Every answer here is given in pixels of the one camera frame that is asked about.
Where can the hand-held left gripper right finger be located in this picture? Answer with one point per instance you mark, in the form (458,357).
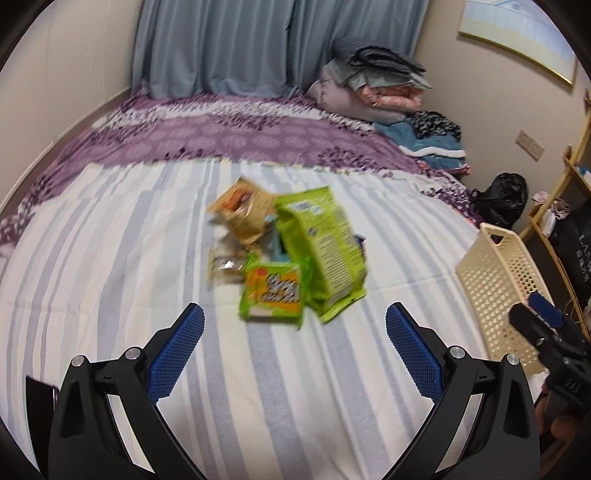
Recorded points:
(413,355)

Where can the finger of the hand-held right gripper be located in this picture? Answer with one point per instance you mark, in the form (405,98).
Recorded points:
(526,323)
(547,310)

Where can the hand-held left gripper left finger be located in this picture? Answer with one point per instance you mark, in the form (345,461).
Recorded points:
(178,355)

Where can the cream perforated plastic basket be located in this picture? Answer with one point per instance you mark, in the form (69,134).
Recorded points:
(491,277)

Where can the clear snack packet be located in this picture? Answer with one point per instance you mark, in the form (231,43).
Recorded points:
(224,264)

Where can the small green yellow snack packet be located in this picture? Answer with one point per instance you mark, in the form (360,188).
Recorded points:
(272,290)

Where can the teal snack packet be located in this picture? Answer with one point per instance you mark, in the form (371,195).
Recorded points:
(278,247)

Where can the large green snack packet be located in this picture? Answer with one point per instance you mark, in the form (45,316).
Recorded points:
(318,240)

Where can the plain tan snack packet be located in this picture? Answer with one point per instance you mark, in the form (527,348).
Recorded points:
(253,224)

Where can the brown label snack packet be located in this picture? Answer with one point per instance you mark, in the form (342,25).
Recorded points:
(233,198)

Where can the person's right hand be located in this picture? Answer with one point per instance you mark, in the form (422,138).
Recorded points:
(565,424)

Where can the black shopping bag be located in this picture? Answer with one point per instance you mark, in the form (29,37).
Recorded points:
(575,244)

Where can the blue white striped blanket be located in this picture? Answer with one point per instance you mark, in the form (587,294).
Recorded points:
(115,277)

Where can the pink cloth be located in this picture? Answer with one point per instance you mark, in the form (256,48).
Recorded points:
(556,206)

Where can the black plastic bag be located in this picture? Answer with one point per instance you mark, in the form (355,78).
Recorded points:
(501,198)

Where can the wooden rack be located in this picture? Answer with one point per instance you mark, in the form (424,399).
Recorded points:
(572,166)

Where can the blue fleece blanket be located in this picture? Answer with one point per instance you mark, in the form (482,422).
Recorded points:
(425,145)

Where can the black white patterned cloth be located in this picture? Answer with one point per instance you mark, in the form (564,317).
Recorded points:
(434,122)

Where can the purple floral bedsheet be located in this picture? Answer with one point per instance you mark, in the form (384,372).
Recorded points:
(231,134)

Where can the pink folded quilt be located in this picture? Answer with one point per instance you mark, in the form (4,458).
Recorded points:
(392,99)

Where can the lilac folded duvet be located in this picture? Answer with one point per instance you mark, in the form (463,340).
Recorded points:
(334,94)

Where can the grey green folded sheet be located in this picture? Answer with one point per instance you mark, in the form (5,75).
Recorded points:
(369,82)

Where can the dark grey folded blanket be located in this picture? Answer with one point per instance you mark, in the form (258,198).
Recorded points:
(369,57)

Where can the blue grey curtain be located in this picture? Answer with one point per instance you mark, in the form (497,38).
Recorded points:
(231,46)

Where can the wall outlet plate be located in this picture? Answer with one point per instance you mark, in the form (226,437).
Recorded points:
(529,145)

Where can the framed wall picture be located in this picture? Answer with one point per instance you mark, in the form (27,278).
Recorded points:
(521,32)

